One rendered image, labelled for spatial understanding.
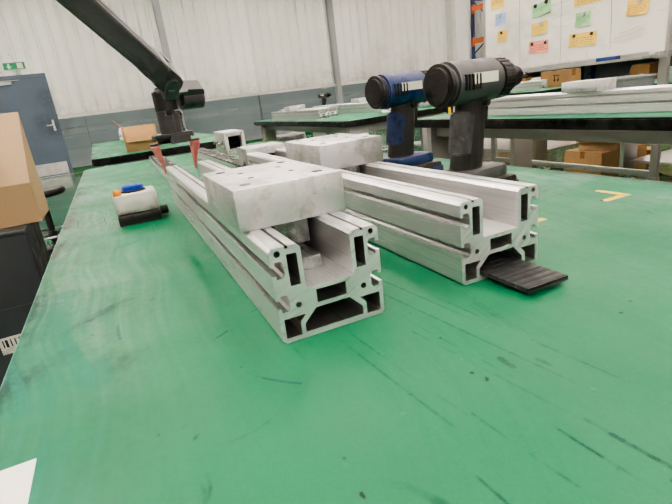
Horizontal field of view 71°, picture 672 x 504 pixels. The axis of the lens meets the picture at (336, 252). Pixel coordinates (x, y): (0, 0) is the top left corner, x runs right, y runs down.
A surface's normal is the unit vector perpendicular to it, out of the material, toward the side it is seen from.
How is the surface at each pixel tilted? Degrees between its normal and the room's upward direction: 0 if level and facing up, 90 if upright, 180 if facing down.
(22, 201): 90
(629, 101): 90
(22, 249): 90
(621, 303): 0
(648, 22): 90
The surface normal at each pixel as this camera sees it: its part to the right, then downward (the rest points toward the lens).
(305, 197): 0.42, 0.24
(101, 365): -0.12, -0.94
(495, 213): -0.90, 0.24
